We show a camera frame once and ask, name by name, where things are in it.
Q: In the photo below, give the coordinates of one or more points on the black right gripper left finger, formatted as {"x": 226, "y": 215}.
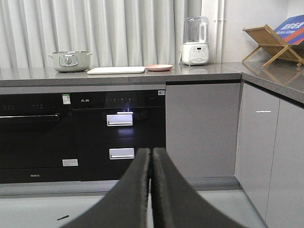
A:
{"x": 125, "y": 205}

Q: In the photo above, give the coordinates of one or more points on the cream bear serving tray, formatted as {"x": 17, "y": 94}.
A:
{"x": 116, "y": 70}

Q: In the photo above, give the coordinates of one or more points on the pink round plate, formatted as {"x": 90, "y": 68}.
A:
{"x": 159, "y": 67}

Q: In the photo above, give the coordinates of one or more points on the grey cabinet door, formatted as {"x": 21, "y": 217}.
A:
{"x": 201, "y": 128}

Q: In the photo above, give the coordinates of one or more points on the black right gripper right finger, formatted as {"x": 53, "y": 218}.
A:
{"x": 175, "y": 204}

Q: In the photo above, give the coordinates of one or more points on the white pleated curtain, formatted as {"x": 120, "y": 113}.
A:
{"x": 116, "y": 32}

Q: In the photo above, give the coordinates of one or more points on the wooden dish rack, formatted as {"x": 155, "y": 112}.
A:
{"x": 274, "y": 45}

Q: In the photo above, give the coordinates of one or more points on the black drawer sterilizer cabinet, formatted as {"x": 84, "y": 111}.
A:
{"x": 111, "y": 126}

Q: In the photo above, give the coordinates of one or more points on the pale green electric pot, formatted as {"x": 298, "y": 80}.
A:
{"x": 70, "y": 61}

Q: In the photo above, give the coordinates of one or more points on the black built-in dishwasher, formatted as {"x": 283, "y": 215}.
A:
{"x": 37, "y": 139}

